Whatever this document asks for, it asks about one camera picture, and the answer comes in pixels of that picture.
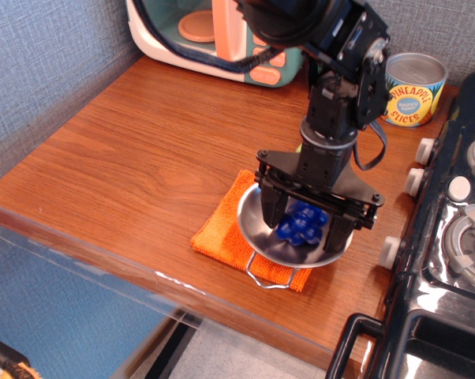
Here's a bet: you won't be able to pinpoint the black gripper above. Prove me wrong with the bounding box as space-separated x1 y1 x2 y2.
256 137 384 253

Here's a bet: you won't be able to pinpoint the blue toy blueberries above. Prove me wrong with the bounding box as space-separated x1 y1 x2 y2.
275 201 329 246

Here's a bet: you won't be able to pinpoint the steel two-handled bowl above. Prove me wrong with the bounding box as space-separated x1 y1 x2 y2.
237 184 353 289

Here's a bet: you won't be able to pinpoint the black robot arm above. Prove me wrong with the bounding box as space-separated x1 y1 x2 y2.
132 1 390 253

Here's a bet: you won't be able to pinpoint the toy microwave oven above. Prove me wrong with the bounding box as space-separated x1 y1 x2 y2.
126 1 304 88

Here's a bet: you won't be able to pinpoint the orange microfibre cloth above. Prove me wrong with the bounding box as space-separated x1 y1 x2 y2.
190 170 311 292

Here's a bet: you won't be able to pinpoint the black toy stove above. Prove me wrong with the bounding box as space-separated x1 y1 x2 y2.
327 72 475 378

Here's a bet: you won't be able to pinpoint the pineapple slices can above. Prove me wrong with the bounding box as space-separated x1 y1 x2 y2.
381 52 448 127

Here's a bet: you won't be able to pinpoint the clear acrylic barrier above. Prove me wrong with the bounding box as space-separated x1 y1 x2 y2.
0 226 325 378

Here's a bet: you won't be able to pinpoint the orange black object corner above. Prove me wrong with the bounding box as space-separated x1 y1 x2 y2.
0 341 41 379

